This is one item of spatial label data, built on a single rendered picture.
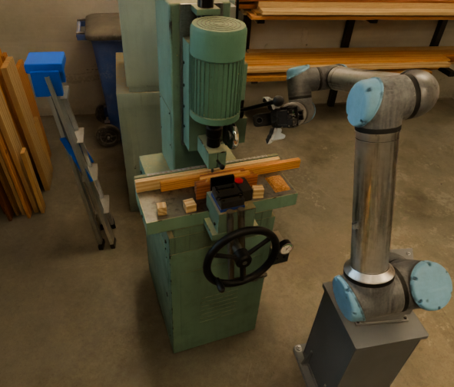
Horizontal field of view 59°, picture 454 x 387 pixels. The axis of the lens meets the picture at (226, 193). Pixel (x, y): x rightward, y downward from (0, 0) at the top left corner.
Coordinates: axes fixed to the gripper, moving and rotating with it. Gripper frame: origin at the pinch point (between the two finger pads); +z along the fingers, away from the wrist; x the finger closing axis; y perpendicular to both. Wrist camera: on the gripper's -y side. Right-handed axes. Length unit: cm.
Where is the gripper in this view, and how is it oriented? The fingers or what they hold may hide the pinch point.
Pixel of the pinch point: (263, 121)
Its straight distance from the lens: 135.4
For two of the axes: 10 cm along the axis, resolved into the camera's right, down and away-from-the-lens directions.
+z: -5.0, 2.6, -8.3
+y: 8.6, 0.4, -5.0
